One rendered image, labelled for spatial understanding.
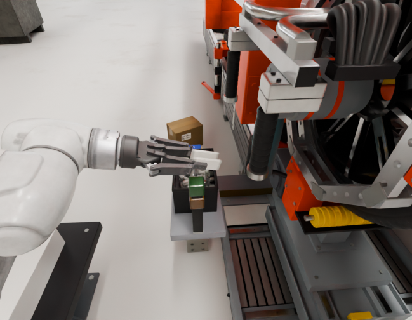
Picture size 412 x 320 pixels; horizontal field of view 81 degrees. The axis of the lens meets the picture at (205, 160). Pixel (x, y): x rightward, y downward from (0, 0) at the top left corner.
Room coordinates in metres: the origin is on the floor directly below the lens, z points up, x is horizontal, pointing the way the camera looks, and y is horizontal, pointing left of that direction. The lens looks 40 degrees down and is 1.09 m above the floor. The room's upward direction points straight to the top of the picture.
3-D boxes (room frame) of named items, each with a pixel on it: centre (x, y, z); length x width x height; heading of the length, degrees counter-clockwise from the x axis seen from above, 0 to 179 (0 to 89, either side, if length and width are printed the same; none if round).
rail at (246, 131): (2.27, -0.17, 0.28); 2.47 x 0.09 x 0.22; 5
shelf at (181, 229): (0.63, 0.04, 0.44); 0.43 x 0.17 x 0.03; 5
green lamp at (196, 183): (0.43, 0.02, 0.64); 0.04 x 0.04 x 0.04; 5
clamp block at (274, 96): (0.37, -0.14, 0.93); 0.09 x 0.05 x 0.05; 95
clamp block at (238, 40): (0.71, -0.11, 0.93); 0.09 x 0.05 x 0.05; 95
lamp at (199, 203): (0.43, 0.02, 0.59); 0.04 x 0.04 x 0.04; 5
